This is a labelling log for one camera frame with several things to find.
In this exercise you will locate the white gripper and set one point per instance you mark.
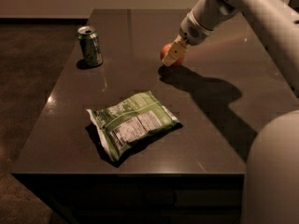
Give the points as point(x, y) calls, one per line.
point(192, 31)

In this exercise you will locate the red apple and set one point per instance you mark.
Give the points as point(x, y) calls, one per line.
point(174, 58)

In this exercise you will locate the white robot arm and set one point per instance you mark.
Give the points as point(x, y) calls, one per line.
point(271, 183)

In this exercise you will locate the green jalapeno chip bag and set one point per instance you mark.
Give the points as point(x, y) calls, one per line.
point(122, 126)

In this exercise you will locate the green soda can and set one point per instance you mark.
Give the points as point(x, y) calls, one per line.
point(89, 43)

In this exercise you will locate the dark counter cabinet drawers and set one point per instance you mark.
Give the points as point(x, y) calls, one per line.
point(137, 199)

